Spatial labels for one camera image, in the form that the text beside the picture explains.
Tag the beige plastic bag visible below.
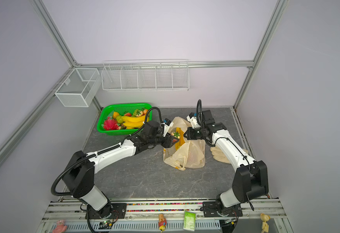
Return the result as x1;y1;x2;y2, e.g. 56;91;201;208
163;116;205;171

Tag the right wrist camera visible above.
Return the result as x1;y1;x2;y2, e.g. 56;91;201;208
186;113;200;129

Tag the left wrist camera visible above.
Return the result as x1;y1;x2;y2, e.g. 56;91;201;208
162;118;173;137

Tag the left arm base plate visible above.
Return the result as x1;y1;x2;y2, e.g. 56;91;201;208
85;203;127;219

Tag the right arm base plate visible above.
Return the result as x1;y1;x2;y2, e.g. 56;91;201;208
200;200;243;217

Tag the white wire shelf rack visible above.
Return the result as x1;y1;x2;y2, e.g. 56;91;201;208
101;59;190;91

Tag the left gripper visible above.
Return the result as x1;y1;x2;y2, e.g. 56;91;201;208
149;130;179;149

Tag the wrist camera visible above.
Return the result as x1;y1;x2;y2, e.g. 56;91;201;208
162;118;173;137
186;113;200;129

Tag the green white card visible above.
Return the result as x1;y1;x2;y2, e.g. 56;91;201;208
183;211;196;232

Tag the yellow banana bunch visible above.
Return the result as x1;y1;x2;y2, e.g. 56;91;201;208
121;115;149;128

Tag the white mesh box basket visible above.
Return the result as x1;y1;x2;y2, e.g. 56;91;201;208
55;68;102;107

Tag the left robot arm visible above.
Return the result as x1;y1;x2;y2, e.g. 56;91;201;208
50;118;179;216

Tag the pink dragon fruit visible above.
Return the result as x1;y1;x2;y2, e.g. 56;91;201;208
103;117;119;131

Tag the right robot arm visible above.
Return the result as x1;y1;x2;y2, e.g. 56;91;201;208
184;123;269;208

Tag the red yellow toy figure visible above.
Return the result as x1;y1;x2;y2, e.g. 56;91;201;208
158;214;167;233

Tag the green plastic basket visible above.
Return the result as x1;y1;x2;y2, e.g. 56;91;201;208
97;103;152;136

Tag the orange persimmon with green leaves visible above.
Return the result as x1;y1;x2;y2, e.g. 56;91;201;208
171;132;181;141

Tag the aluminium front rail frame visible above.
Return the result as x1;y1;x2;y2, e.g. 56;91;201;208
37;196;293;233

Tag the green yellow pear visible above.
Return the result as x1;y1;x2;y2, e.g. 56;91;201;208
116;115;124;124

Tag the pink toy figure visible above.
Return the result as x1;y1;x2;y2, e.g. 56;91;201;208
52;220;68;233

